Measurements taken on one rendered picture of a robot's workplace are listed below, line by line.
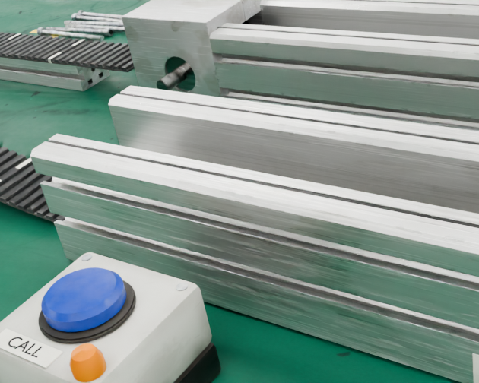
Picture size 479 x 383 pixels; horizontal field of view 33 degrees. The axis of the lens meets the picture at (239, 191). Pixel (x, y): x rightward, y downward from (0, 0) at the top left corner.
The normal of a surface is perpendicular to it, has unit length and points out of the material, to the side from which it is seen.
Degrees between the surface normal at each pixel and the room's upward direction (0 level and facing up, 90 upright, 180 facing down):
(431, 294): 90
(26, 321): 0
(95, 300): 2
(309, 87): 90
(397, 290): 90
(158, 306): 0
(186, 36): 90
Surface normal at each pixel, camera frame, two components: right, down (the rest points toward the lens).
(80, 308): -0.17, -0.82
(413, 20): -0.56, 0.51
